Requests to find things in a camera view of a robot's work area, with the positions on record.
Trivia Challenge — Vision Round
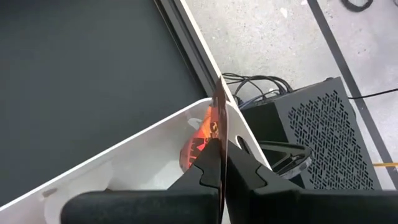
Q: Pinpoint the aluminium table frame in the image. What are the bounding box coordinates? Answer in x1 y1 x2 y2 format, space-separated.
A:
154 0 237 105

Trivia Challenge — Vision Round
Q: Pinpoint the black cable bundle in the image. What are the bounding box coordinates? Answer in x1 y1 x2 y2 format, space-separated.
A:
222 73 295 110

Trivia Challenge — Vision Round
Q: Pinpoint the black perforated computer case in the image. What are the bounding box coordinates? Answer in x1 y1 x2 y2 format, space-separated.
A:
241 76 383 190

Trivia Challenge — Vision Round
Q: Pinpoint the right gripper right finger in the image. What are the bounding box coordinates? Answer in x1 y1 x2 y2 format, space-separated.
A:
225 140 398 224

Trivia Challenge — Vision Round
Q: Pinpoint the black cable coil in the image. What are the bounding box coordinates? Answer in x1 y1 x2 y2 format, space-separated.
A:
340 0 374 12

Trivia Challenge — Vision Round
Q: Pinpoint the black power cable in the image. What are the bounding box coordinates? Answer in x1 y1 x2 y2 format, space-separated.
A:
348 88 398 100

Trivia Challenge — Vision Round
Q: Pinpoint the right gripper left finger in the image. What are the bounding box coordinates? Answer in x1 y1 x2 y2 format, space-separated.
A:
60 139 222 224

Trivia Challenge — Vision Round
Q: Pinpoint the taco seasoning packet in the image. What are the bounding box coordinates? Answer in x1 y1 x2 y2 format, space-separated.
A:
179 76 230 224

